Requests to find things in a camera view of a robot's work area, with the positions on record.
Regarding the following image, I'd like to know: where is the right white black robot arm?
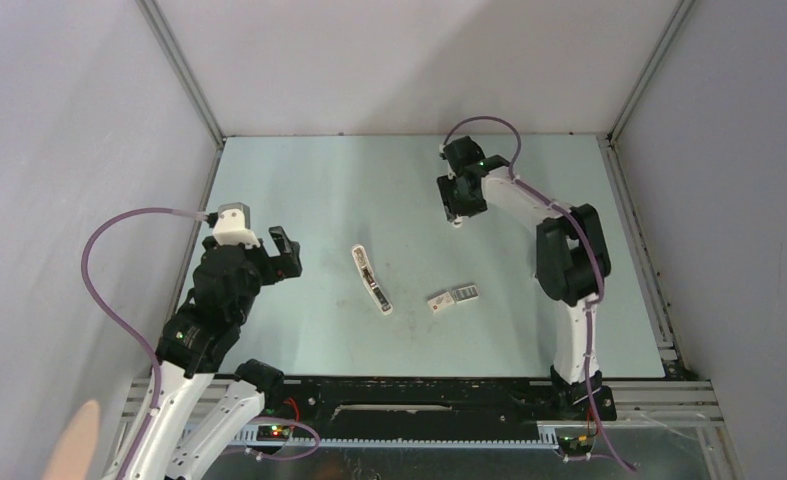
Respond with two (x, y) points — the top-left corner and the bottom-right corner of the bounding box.
(436, 136), (611, 418)

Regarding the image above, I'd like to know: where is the right small circuit board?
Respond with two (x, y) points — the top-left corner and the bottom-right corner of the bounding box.
(558, 435), (596, 460)

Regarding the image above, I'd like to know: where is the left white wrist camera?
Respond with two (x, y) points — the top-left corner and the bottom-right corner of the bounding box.
(207, 202), (261, 249)

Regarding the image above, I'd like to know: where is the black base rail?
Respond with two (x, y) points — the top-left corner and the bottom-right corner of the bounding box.
(264, 376), (617, 443)

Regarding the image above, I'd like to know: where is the small circuit board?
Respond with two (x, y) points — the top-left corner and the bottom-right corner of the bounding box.
(558, 435), (596, 460)
(256, 425), (293, 443)

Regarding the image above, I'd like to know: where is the left small circuit board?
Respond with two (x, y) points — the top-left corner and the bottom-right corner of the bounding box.
(256, 425), (293, 443)

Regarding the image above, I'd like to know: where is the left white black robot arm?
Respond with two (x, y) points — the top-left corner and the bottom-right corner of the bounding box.
(105, 226), (302, 479)

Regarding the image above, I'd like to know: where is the long white stapler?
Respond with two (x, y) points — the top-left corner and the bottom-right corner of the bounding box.
(351, 244), (393, 315)

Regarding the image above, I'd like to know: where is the white cable duct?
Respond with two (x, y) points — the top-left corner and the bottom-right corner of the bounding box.
(227, 423), (560, 452)

